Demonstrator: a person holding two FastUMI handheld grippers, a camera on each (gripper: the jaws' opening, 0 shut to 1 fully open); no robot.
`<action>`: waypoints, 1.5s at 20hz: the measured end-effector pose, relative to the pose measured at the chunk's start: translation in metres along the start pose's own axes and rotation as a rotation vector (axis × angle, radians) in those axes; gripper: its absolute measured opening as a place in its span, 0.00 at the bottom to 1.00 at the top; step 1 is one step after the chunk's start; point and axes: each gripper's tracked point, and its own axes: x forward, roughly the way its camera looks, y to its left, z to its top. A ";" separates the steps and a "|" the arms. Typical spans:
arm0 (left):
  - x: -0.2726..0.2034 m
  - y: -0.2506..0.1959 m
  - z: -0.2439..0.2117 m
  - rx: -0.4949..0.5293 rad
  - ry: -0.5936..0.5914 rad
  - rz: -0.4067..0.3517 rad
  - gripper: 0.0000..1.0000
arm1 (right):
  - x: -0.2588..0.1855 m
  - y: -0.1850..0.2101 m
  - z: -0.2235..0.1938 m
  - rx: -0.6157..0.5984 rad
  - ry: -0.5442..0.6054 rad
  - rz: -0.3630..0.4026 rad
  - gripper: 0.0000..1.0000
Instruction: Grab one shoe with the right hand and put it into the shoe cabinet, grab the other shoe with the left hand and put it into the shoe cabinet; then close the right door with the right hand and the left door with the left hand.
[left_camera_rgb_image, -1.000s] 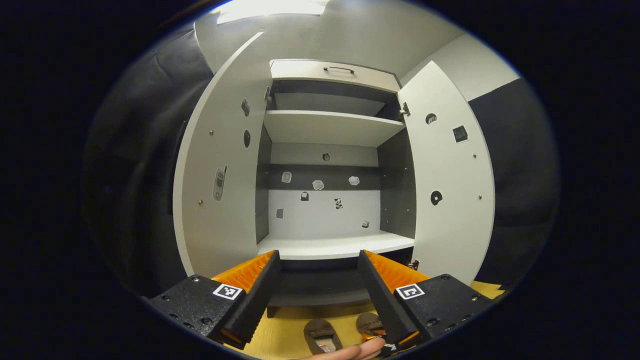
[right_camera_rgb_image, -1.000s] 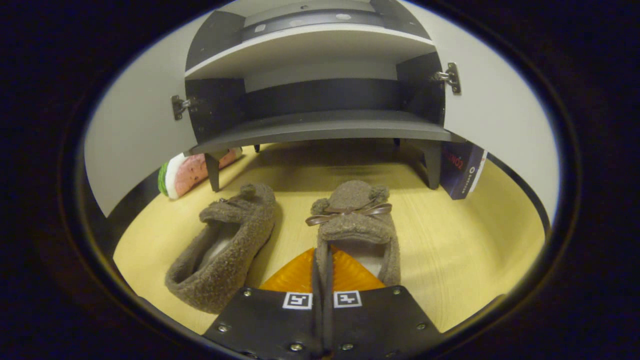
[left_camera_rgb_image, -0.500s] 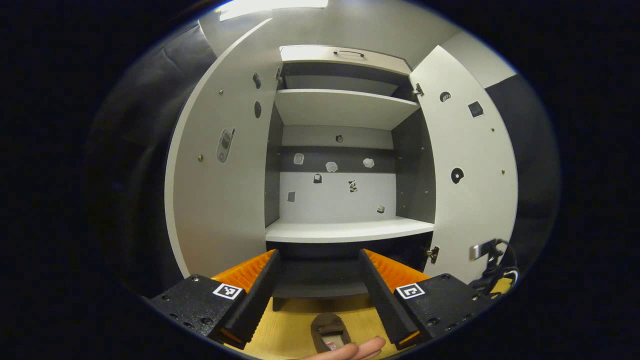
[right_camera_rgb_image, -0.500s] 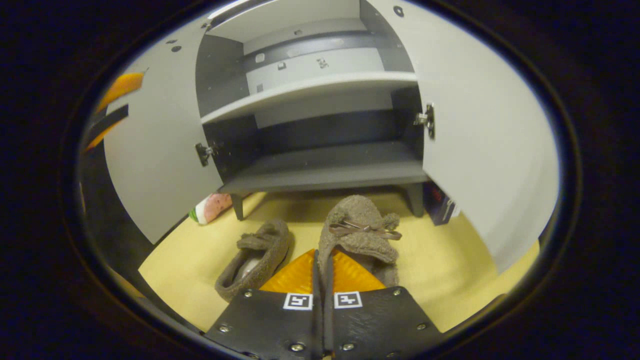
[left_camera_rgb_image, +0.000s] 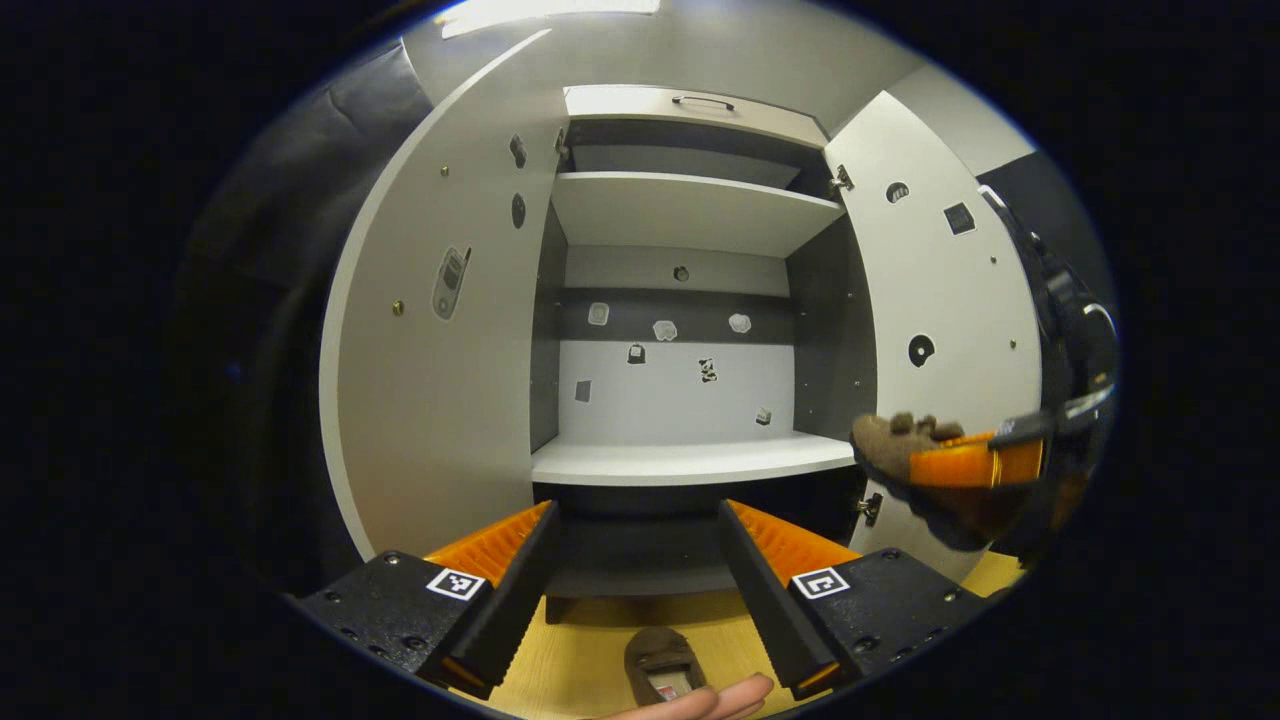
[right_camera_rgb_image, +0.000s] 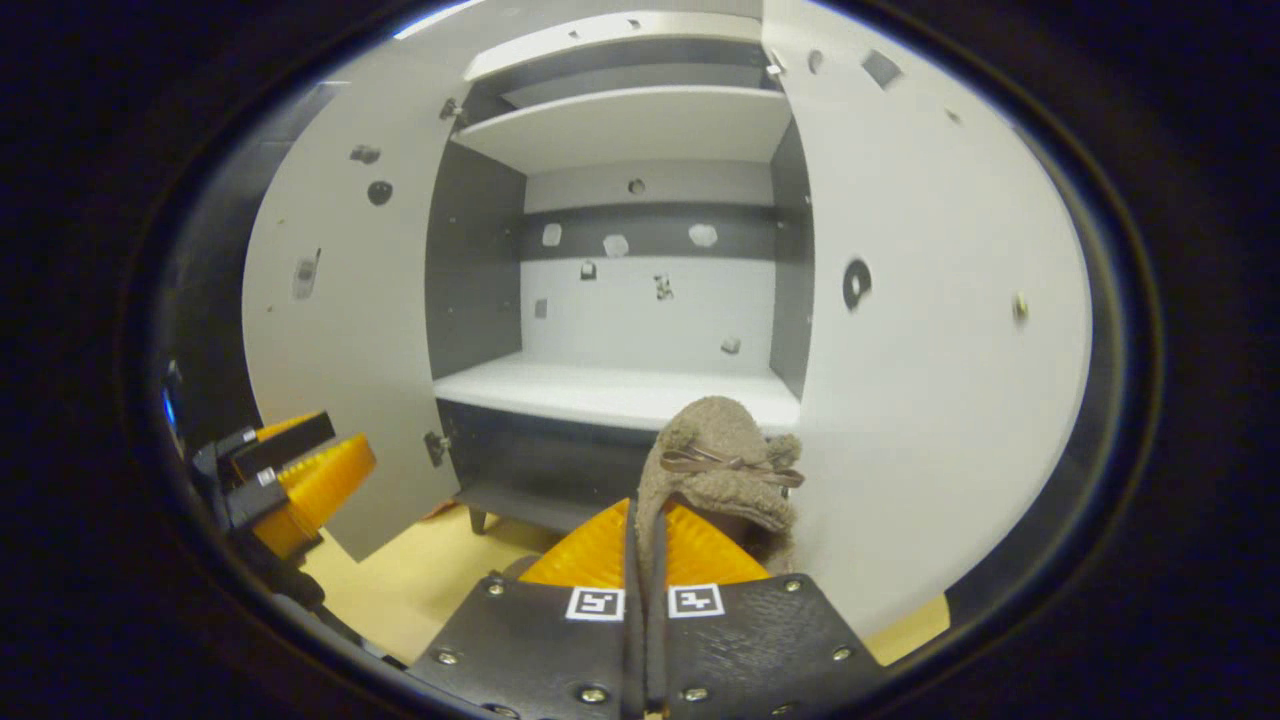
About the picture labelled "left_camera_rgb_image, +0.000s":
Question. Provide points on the brown fuzzy shoe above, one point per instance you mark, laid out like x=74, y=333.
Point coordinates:
x=885, y=445
x=655, y=650

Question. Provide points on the white cabinet drawer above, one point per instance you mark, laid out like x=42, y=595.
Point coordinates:
x=640, y=105

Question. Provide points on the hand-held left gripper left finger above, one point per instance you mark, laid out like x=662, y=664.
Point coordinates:
x=505, y=610

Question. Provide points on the white shoe cabinet door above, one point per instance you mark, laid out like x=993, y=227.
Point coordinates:
x=950, y=300
x=440, y=400

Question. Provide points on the white cabinet shelf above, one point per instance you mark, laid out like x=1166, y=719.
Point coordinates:
x=690, y=460
x=690, y=215

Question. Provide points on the ceiling light panel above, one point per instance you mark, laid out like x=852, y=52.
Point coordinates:
x=550, y=12

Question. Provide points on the black backdrop cloth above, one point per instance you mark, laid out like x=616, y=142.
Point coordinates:
x=250, y=300
x=1040, y=185

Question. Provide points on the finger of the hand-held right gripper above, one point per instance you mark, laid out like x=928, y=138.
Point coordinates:
x=970, y=465

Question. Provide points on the white shoe cabinet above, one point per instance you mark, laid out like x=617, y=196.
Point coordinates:
x=690, y=215

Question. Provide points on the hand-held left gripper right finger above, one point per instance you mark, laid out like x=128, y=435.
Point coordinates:
x=760, y=600

